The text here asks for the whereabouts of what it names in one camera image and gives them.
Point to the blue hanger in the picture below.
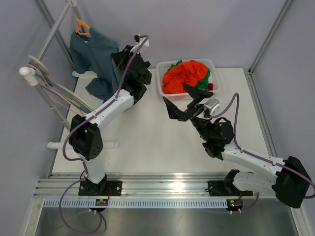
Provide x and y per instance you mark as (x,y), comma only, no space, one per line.
(69,96)

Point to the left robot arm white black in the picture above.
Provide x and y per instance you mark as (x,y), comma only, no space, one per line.
(85,132)

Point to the white t shirt red print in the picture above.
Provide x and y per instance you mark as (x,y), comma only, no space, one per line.
(210,87)

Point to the white slotted cable duct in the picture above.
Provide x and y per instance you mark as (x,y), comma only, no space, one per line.
(137,203)

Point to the orange hanger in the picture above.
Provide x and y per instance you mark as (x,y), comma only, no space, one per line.
(82,28)

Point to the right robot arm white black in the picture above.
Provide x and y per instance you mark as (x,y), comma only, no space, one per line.
(286,178)

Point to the pink wire hanger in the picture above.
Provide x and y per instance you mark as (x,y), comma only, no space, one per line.
(49,93)

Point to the blue grey t shirt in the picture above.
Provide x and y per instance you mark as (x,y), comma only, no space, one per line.
(94,53)

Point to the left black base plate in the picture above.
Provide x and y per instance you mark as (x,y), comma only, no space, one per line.
(110,187)

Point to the white plastic basket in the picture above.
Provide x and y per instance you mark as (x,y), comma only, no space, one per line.
(195,72)

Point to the beige hanger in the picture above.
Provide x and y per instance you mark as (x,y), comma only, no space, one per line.
(56,83)

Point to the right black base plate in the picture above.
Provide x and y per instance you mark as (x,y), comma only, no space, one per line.
(219,188)

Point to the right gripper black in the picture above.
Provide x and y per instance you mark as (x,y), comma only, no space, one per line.
(195,109)

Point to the aluminium mounting rail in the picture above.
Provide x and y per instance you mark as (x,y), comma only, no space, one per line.
(137,185)

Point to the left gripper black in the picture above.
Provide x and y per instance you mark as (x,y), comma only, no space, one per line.
(120,58)

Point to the green t shirt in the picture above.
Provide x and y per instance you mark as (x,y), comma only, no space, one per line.
(204,81)

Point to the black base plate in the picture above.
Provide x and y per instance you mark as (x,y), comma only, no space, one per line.
(110,187)
(219,188)

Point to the white metal clothes rack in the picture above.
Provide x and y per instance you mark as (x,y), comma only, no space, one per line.
(37,61)

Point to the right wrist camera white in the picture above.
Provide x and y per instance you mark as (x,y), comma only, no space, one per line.
(211,107)

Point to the orange t shirt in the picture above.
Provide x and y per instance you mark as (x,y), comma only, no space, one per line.
(184,76)

